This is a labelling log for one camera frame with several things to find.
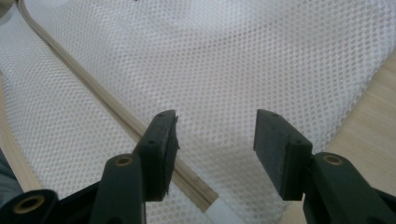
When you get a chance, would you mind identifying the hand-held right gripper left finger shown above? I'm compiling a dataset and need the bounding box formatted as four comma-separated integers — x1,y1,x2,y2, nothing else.
89,109,181,224

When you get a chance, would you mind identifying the white mesh laundry bag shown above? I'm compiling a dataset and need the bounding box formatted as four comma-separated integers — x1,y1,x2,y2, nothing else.
0,0,396,224

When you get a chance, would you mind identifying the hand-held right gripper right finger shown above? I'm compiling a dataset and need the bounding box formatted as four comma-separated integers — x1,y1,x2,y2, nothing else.
253,108,396,224

